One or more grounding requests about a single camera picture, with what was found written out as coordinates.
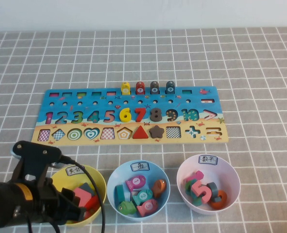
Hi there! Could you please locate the green wooden fish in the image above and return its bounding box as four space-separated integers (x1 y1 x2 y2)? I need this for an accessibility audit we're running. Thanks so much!
117 200 137 216

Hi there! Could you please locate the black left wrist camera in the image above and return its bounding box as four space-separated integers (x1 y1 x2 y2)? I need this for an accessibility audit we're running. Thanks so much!
11 140 63 185

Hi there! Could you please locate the pink square wooden block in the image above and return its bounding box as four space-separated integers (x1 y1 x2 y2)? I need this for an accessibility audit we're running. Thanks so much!
74 186 93 207

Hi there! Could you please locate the orange wooden ring number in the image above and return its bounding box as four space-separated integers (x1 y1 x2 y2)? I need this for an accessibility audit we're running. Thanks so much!
210 190 228 210

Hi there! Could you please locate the red wooden triangle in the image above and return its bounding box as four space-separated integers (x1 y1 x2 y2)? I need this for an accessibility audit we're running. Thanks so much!
132 125 150 139

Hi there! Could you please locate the magenta wooden number piece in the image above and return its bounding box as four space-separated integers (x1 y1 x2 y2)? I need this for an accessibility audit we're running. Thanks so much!
186 170 204 184

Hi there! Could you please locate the brown wooden number eight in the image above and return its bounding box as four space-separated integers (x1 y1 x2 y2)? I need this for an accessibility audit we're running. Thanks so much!
149 108 163 122

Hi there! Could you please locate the yellow wooden fish six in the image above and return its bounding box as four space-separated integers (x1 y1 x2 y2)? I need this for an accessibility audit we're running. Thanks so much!
120 82 131 96

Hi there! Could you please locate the yellow labelled bowl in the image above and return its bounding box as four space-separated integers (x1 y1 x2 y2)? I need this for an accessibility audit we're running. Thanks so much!
48 165 107 227

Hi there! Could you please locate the teal wooden fish two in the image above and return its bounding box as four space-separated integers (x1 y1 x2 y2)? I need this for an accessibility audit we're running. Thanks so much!
132 189 153 206

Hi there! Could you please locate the pink wooden number five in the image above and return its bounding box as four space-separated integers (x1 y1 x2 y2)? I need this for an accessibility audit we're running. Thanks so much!
190 179 212 204

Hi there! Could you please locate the pink wooden fish five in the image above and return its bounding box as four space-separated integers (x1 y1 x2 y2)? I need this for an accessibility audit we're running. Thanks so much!
136 199 158 217

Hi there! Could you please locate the green wooden number piece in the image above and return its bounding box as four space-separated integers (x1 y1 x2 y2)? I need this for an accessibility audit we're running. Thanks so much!
184 179 197 196

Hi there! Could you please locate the pink labelled bowl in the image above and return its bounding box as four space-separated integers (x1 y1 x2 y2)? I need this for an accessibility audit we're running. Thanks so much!
176 154 241 216

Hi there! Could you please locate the navy wooden fish nine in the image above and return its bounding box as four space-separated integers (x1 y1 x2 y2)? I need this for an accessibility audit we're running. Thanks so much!
165 81 176 95

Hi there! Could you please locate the red wooden number seven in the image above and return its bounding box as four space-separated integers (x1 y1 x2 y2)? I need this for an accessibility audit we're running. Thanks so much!
134 107 147 123

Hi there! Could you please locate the black camera cable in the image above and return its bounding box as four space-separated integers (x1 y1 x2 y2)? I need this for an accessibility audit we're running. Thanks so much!
26 155 107 233

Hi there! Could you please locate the grey grid tablecloth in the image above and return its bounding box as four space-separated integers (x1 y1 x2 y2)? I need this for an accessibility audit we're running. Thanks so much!
0 26 287 233

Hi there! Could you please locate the brown wooden fish eight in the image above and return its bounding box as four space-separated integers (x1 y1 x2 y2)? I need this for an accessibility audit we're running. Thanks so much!
150 81 160 95

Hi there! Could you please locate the light blue labelled bowl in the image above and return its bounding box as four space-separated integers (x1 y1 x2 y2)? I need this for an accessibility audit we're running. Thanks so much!
106 160 170 221

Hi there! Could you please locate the blue ocean puzzle board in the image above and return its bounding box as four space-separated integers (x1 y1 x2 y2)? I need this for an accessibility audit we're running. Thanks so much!
31 86 229 147

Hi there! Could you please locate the dark grey number piece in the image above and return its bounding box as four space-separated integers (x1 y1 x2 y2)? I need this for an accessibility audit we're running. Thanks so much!
206 182 219 199

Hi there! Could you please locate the grey-blue wooden shape block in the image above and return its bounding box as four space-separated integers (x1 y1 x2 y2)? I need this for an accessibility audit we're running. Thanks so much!
81 182 97 196

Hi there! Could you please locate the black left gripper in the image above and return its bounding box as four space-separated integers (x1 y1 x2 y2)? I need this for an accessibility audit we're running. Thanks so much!
11 177 86 223

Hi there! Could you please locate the pink wooden fish one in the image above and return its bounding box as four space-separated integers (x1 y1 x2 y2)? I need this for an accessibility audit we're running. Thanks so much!
125 175 147 191

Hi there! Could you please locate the red wooden shape piece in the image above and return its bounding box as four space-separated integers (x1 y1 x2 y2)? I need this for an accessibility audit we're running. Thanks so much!
84 196 101 211

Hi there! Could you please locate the yellow wooden number six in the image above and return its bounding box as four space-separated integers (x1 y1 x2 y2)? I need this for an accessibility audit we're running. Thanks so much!
119 107 132 123

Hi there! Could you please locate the orange wooden fish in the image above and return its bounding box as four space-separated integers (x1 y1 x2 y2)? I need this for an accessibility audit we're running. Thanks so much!
151 179 168 199

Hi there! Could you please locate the red wooden fish seven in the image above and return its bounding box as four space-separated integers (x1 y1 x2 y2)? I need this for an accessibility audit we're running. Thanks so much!
135 81 146 95

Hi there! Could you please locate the brown wooden star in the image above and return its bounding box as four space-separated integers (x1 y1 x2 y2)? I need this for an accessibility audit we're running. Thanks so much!
149 125 165 139

